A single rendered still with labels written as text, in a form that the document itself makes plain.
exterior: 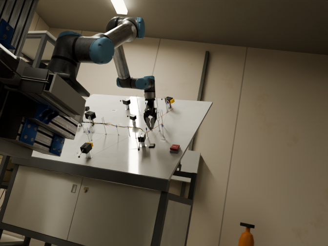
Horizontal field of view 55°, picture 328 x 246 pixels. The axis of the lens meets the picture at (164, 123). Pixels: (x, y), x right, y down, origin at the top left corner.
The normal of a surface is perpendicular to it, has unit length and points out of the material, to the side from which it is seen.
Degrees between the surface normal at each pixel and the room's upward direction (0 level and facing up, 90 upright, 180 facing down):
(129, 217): 90
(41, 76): 90
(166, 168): 47
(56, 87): 90
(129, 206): 90
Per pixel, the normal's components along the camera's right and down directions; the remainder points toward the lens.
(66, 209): -0.33, -0.30
